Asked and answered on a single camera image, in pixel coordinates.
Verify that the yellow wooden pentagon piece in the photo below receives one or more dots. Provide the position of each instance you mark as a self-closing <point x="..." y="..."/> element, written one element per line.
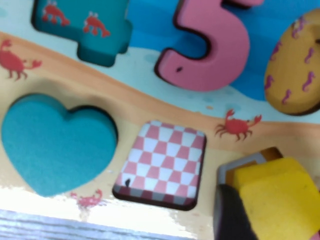
<point x="280" y="200"/>

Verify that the teal wooden heart piece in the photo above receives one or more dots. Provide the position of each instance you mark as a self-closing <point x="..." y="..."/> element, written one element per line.
<point x="55" y="147"/>

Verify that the blue and sand puzzle board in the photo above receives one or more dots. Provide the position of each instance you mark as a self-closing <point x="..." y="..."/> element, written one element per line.
<point x="150" y="105"/>

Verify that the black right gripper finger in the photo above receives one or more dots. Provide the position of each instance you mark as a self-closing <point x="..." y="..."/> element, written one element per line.
<point x="230" y="217"/>

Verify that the pink wooden number five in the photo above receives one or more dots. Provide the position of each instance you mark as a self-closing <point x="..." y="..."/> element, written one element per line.
<point x="217" y="42"/>

